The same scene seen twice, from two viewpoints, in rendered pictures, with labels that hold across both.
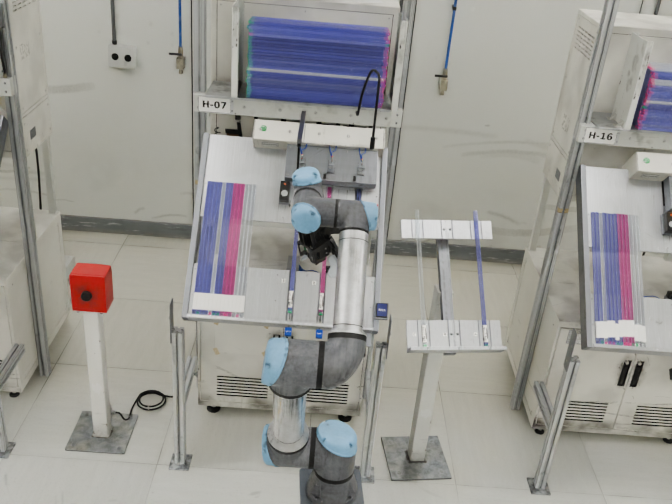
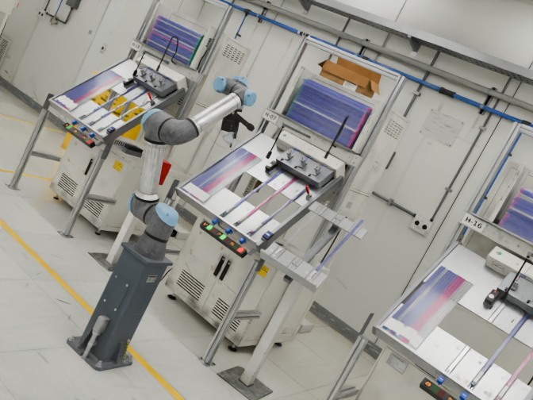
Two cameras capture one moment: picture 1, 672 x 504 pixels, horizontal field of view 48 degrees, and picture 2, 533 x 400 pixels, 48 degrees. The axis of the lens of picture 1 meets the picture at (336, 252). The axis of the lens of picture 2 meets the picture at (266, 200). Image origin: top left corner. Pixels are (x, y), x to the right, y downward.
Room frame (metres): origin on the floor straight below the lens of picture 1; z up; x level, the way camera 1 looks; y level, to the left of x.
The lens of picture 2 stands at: (-0.34, -1.88, 1.41)
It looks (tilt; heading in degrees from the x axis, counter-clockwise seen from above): 8 degrees down; 34
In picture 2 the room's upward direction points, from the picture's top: 27 degrees clockwise
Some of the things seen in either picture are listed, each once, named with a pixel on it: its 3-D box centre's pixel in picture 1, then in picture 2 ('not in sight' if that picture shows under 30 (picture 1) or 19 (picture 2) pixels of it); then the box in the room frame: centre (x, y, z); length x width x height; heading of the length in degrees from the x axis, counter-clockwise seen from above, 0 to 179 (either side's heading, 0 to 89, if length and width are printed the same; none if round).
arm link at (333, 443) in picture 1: (333, 448); (162, 220); (1.66, -0.04, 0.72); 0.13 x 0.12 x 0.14; 91
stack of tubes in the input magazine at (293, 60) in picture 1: (317, 62); (330, 113); (2.78, 0.13, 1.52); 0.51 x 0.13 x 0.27; 92
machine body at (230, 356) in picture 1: (286, 321); (246, 281); (2.90, 0.19, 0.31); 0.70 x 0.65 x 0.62; 92
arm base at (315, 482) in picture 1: (332, 478); (152, 243); (1.66, -0.05, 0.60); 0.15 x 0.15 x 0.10
